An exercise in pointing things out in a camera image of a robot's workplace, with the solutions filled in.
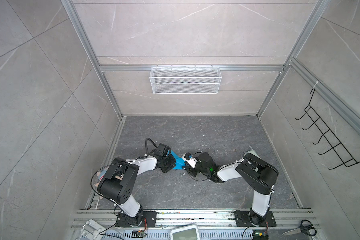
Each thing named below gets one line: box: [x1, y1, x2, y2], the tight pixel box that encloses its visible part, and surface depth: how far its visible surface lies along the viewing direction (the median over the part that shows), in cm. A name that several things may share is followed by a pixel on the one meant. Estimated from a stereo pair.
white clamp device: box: [80, 219, 108, 240], surface depth 70 cm
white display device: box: [170, 223, 200, 240], surface depth 67 cm
